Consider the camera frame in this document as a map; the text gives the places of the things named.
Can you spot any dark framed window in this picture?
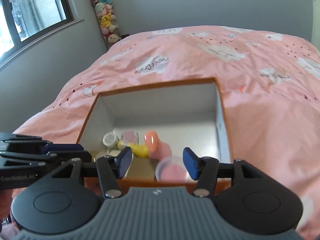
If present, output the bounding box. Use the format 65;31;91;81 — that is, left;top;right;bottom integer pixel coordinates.
0;0;86;68

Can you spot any column of plush toys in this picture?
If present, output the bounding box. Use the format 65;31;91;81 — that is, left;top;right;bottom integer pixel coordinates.
84;0;123;51

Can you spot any clear round pink container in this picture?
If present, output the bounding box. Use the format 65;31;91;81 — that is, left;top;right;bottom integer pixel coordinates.
155;156;188;182

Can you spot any yellow toy piece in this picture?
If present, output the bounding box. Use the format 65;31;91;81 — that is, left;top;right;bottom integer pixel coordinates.
117;140;150;158

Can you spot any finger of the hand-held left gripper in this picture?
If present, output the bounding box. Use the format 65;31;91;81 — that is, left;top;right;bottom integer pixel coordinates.
0;151;92;167
0;132;85;153

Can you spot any peach pink bottle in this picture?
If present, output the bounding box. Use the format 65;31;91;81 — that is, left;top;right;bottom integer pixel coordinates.
144;130;173;161

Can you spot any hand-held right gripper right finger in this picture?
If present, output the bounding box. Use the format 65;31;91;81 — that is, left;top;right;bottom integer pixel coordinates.
182;147;266;197

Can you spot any small white round jar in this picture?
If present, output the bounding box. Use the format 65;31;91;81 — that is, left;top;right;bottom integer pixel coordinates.
103;132;118;147

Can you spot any person's left forearm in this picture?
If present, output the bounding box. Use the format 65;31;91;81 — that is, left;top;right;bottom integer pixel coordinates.
0;189;13;233

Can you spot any pink printed blanket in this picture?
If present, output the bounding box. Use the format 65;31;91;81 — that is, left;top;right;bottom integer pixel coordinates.
11;25;320;230

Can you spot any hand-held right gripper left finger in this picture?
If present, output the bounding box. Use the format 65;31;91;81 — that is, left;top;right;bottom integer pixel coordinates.
51;146;133;198

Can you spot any orange cardboard box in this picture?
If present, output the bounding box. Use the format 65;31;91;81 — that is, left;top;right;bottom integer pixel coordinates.
76;77;232;195

